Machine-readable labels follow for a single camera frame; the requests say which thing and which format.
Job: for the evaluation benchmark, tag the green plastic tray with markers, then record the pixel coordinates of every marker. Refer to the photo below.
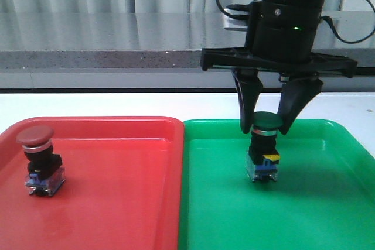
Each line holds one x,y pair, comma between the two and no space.
323,198

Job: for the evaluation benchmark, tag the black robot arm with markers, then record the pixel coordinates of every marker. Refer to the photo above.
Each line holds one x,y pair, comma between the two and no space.
279,39

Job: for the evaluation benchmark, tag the red plastic tray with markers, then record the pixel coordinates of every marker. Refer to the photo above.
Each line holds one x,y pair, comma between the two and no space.
122,188

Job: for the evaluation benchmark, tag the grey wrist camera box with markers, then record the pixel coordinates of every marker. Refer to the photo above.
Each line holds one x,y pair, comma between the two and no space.
234,20

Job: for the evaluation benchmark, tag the green mushroom push button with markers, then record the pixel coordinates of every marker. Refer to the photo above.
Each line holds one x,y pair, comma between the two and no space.
263,158

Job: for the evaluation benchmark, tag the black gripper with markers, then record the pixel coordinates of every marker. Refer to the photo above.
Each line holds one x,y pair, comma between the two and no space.
279,39

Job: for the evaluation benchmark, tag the grey stone countertop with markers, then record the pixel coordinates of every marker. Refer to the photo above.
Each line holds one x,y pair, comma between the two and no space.
122,52

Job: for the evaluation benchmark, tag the red mushroom push button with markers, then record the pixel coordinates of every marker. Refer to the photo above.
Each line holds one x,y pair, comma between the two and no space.
46,173

